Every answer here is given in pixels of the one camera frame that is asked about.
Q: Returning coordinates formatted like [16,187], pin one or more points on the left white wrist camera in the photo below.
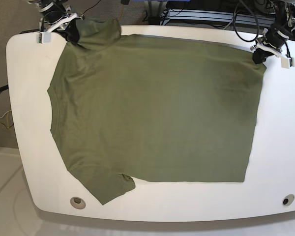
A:
[287,62]

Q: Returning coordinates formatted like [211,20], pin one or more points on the left table cable grommet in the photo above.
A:
[77,203]

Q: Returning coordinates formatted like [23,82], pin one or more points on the right table cable grommet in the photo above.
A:
[288,200]

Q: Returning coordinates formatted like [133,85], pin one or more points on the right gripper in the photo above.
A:
[61,20]

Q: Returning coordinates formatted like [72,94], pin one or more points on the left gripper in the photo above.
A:
[271,43]

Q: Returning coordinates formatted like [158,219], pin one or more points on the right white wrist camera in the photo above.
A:
[44,37]

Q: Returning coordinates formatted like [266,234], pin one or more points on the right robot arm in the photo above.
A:
[50,3]

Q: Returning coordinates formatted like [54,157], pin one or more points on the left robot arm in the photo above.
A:
[285,15]

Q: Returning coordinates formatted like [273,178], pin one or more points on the olive green T-shirt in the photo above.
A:
[152,108]

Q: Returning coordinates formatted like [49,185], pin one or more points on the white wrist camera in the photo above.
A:
[44,37]
[287,62]

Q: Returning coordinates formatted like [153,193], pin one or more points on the table cable grommet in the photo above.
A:
[288,200]
[77,203]

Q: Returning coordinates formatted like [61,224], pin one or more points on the aluminium frame rail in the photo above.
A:
[215,19]

